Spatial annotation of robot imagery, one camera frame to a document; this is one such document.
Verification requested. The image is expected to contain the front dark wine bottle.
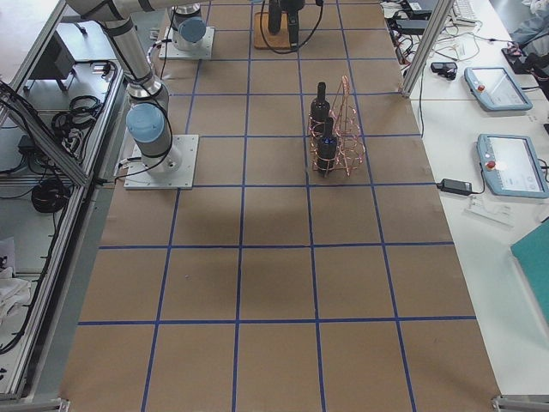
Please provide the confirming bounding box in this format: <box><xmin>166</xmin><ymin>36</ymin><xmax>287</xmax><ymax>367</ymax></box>
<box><xmin>317</xmin><ymin>117</ymin><xmax>338</xmax><ymax>176</ymax></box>

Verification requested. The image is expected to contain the carried dark wine bottle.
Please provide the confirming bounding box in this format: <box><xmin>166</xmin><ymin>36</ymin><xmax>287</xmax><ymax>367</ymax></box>
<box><xmin>268</xmin><ymin>0</ymin><xmax>282</xmax><ymax>35</ymax></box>

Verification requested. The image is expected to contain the white crumpled cloth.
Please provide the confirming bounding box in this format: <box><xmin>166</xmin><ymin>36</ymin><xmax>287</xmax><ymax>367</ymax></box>
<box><xmin>0</xmin><ymin>238</ymin><xmax>32</xmax><ymax>331</ymax></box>

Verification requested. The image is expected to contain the wooden tray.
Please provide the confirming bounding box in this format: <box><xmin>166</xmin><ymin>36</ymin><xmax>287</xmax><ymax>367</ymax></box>
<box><xmin>253</xmin><ymin>11</ymin><xmax>298</xmax><ymax>52</ymax></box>

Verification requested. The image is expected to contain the aluminium frame post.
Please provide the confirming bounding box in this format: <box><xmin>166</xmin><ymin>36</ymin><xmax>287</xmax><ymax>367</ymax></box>
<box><xmin>401</xmin><ymin>0</ymin><xmax>453</xmax><ymax>98</ymax></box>

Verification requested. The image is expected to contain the rear dark wine bottle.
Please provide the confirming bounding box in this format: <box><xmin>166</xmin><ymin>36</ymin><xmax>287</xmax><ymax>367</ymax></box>
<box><xmin>310</xmin><ymin>82</ymin><xmax>330</xmax><ymax>136</ymax></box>

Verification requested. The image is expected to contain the black power adapter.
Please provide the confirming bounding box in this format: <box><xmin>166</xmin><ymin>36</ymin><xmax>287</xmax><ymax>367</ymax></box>
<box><xmin>436</xmin><ymin>179</ymin><xmax>473</xmax><ymax>196</ymax></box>

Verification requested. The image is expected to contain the upper blue teach pendant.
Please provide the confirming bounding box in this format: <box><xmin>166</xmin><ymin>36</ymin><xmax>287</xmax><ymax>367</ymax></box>
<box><xmin>463</xmin><ymin>67</ymin><xmax>533</xmax><ymax>112</ymax></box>

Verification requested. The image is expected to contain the black gripper body over tray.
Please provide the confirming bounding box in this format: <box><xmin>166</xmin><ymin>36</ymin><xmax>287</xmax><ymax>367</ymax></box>
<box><xmin>281</xmin><ymin>0</ymin><xmax>305</xmax><ymax>13</ymax></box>

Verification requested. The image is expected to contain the brown paper table mat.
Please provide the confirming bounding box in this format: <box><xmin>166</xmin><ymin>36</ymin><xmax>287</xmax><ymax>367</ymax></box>
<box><xmin>60</xmin><ymin>1</ymin><xmax>498</xmax><ymax>411</ymax></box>

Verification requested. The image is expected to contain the lower blue teach pendant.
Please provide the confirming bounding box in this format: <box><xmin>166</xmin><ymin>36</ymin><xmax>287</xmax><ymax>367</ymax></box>
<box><xmin>476</xmin><ymin>134</ymin><xmax>548</xmax><ymax>199</ymax></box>

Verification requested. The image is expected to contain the clear acrylic stand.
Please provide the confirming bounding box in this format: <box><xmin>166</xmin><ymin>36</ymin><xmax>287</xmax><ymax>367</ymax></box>
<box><xmin>463</xmin><ymin>195</ymin><xmax>515</xmax><ymax>227</ymax></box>

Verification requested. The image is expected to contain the blue teach pendant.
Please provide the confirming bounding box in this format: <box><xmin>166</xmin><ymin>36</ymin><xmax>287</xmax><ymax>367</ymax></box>
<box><xmin>463</xmin><ymin>67</ymin><xmax>533</xmax><ymax>112</ymax></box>
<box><xmin>476</xmin><ymin>134</ymin><xmax>548</xmax><ymax>199</ymax></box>

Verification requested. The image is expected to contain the copper wire bottle basket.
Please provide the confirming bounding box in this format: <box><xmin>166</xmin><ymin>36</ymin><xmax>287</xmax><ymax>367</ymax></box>
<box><xmin>308</xmin><ymin>75</ymin><xmax>365</xmax><ymax>177</ymax></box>

